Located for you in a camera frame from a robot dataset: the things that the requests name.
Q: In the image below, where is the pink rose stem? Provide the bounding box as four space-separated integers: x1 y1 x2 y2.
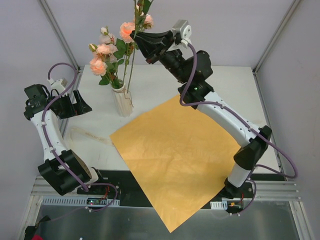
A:
88 26 124 89
126 0 155 95
113 13 155 87

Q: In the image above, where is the cream fabric ribbon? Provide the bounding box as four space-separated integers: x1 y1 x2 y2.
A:
69 126 113 146

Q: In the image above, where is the orange wrapping paper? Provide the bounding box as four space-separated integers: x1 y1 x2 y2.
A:
110 96 240 232

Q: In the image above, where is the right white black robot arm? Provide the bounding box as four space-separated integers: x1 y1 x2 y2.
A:
129 30 272 199

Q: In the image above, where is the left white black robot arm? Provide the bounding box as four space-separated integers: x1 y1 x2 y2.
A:
24 84 106 196

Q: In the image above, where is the white ribbed ceramic vase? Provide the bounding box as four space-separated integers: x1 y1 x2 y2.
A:
111 80 134 117

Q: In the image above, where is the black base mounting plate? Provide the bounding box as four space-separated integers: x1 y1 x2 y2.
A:
76 170 285 208

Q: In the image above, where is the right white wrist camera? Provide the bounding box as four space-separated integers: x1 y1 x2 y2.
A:
171 19 192 49

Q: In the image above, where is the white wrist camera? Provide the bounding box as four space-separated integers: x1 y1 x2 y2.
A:
171 19 192 49
47 77 68 95

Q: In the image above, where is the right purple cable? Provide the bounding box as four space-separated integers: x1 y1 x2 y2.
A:
178 42 300 218

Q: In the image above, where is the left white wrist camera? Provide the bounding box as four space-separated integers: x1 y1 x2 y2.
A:
47 77 68 95

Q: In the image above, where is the left white cable duct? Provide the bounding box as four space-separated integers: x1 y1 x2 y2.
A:
42 196 120 208

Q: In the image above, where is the white cable duct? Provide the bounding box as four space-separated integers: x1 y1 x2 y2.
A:
42 196 120 208
210 200 228 211

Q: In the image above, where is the black strap with red cloth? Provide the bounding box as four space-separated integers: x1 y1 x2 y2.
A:
24 215 51 240

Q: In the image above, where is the right white cable duct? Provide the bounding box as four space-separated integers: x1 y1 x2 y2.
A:
210 200 228 211

